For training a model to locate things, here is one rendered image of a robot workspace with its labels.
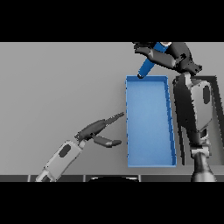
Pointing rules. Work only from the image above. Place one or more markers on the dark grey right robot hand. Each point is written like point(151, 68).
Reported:
point(169, 58)

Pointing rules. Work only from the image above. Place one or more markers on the dark grey bin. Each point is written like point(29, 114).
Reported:
point(216, 99)

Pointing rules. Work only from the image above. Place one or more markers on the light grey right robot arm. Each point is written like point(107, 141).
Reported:
point(194, 116)

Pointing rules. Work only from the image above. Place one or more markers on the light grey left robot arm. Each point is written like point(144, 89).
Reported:
point(60, 159)

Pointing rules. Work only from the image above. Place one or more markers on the blue bin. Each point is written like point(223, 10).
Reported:
point(150, 119)

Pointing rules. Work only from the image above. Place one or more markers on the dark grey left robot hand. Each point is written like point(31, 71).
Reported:
point(93, 129)

